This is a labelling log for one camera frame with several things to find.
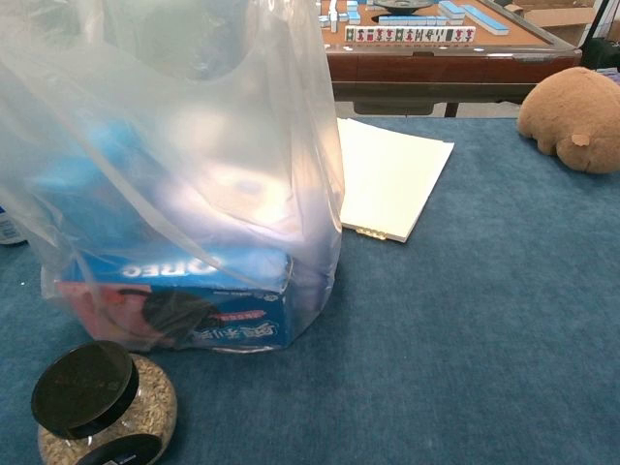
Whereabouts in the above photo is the translucent plastic bag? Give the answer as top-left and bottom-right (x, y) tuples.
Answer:
(0, 0), (346, 357)

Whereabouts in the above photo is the white paper pad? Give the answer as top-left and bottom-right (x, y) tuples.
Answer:
(336, 117), (455, 243)

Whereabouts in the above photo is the blue Oreo cookie box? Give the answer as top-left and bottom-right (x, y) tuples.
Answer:
(55, 254), (295, 353)

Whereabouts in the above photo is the brown mahjong table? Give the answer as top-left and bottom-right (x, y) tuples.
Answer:
(319, 0), (583, 119)

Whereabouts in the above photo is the light blue carton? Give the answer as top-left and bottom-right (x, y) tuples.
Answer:
(28, 120), (169, 253)

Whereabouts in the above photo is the scattered blue mahjong tile cluster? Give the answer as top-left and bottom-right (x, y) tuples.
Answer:
(317, 0), (360, 28)

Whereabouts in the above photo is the long blue mahjong tile row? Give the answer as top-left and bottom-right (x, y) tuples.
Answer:
(378, 15), (450, 27)

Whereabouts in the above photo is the dark mahjong table dice dome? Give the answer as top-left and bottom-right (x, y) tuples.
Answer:
(366, 0), (440, 15)

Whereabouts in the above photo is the short blue mahjong tile row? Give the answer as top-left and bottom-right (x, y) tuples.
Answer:
(437, 0), (467, 23)

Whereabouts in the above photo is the slanted blue mahjong tile row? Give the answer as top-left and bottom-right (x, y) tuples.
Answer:
(462, 4), (511, 36)

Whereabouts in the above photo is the grain jar with black lid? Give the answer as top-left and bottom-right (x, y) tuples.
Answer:
(31, 340), (179, 465)

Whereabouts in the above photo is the brown plush toy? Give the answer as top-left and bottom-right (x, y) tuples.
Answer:
(516, 66), (620, 174)

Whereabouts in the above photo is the cardboard box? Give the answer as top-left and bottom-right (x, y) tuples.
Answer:
(525, 0), (605, 29)

